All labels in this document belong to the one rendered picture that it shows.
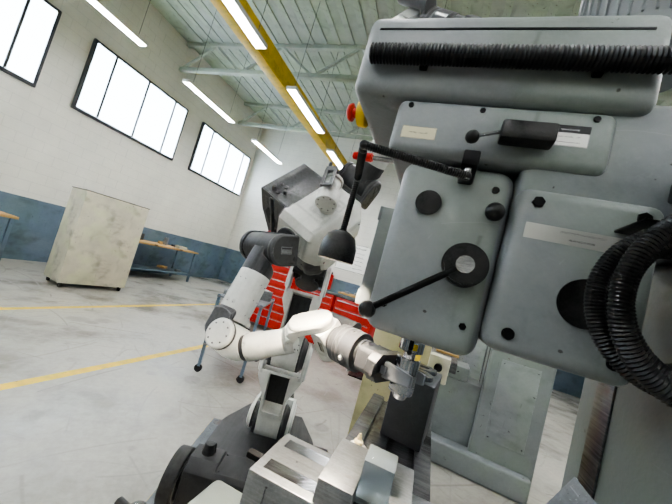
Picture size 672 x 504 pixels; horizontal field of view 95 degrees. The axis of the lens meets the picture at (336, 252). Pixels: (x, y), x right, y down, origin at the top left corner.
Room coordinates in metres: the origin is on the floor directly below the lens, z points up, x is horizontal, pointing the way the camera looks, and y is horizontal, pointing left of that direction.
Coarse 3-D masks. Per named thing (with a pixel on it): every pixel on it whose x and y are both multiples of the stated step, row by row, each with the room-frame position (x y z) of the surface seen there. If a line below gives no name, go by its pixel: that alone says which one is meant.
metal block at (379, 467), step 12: (372, 456) 0.55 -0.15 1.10; (384, 456) 0.56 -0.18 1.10; (396, 456) 0.57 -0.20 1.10; (372, 468) 0.53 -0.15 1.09; (384, 468) 0.52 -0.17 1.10; (360, 480) 0.53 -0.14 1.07; (372, 480) 0.53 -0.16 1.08; (384, 480) 0.52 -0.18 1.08; (360, 492) 0.53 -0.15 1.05; (372, 492) 0.53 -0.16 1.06; (384, 492) 0.52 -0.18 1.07
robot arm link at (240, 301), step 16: (240, 272) 0.87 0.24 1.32; (256, 272) 0.86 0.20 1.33; (240, 288) 0.84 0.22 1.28; (256, 288) 0.86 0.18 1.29; (224, 304) 0.83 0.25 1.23; (240, 304) 0.83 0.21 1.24; (256, 304) 0.88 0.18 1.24; (208, 320) 0.82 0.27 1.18; (224, 320) 0.79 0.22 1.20; (240, 320) 0.83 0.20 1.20; (208, 336) 0.78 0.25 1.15; (224, 336) 0.77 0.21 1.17
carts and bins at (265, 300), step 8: (224, 296) 3.32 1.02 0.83; (264, 296) 3.76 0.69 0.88; (216, 304) 3.33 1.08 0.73; (264, 304) 3.52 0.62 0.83; (272, 304) 4.09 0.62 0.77; (256, 320) 3.33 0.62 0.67; (256, 328) 3.35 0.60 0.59; (264, 328) 4.09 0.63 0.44; (200, 360) 3.33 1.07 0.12; (200, 368) 3.33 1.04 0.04; (240, 376) 3.33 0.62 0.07
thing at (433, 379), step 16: (432, 368) 1.08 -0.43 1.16; (416, 384) 0.92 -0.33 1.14; (432, 384) 0.93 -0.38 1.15; (400, 400) 0.94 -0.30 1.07; (416, 400) 0.92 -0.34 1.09; (432, 400) 0.91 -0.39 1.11; (384, 416) 0.95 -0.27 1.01; (400, 416) 0.93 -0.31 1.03; (416, 416) 0.92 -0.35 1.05; (384, 432) 0.95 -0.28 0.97; (400, 432) 0.93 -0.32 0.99; (416, 432) 0.91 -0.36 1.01; (416, 448) 0.91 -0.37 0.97
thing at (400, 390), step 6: (396, 360) 0.61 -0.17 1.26; (402, 366) 0.60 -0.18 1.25; (408, 366) 0.59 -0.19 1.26; (414, 366) 0.59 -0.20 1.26; (408, 372) 0.59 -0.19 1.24; (414, 372) 0.59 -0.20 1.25; (414, 378) 0.60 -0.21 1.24; (390, 384) 0.61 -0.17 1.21; (396, 384) 0.60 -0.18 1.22; (414, 384) 0.60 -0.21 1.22; (390, 390) 0.61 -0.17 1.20; (396, 390) 0.60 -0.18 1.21; (402, 390) 0.59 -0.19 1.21; (408, 390) 0.59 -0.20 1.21; (408, 396) 0.59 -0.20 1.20
